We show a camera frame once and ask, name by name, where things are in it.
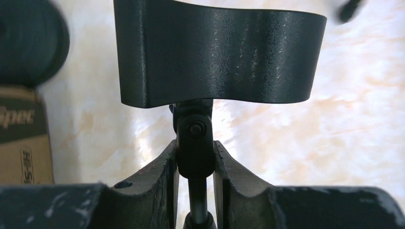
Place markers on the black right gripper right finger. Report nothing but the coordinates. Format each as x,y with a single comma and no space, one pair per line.
245,201

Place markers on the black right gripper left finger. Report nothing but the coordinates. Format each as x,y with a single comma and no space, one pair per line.
145,200

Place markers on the brown cardboard box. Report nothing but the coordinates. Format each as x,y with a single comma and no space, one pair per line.
25,154

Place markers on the black round-base stand with clip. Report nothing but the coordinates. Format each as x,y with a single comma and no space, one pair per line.
186,55

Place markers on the black round-base stand with holder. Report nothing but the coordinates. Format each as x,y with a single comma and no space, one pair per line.
34,41

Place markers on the black music stand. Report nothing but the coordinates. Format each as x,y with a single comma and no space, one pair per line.
346,12

